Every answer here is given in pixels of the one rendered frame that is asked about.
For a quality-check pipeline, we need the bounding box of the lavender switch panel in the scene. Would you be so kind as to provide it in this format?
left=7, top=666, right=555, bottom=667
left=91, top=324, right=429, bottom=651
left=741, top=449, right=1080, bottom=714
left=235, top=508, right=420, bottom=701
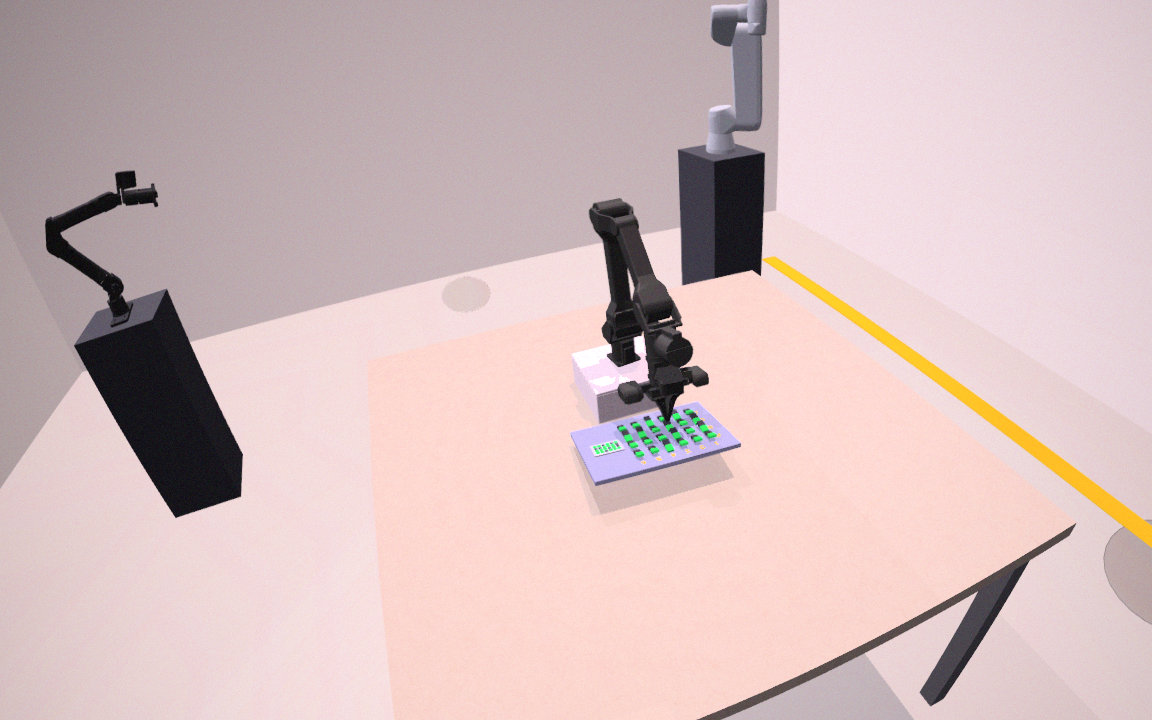
left=570, top=401, right=741, bottom=486

